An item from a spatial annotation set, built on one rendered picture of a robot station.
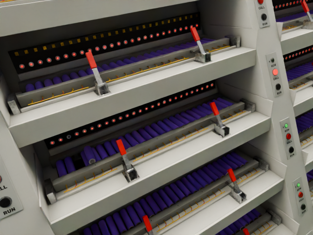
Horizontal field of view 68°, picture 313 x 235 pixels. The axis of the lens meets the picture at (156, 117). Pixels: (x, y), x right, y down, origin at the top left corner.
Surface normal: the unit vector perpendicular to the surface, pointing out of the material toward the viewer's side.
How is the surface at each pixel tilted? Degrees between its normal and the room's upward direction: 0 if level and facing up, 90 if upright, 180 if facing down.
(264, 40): 90
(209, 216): 21
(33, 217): 90
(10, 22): 111
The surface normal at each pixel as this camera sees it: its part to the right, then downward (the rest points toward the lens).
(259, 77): -0.87, 0.33
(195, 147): -0.12, -0.86
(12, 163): 0.40, 0.04
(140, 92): 0.48, 0.38
